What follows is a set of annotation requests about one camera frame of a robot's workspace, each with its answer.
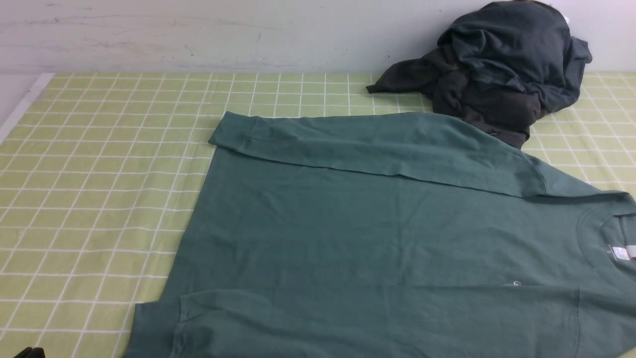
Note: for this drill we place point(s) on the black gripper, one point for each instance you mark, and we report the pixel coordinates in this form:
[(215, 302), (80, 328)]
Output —
[(31, 352)]

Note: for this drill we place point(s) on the green long-sleeved shirt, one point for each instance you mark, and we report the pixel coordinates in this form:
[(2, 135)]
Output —
[(411, 235)]

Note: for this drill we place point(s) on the green checkered tablecloth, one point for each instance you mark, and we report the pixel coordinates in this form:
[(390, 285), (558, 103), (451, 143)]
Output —
[(101, 174)]

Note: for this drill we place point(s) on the dark grey crumpled garment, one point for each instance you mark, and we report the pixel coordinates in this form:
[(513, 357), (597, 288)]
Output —
[(502, 113)]

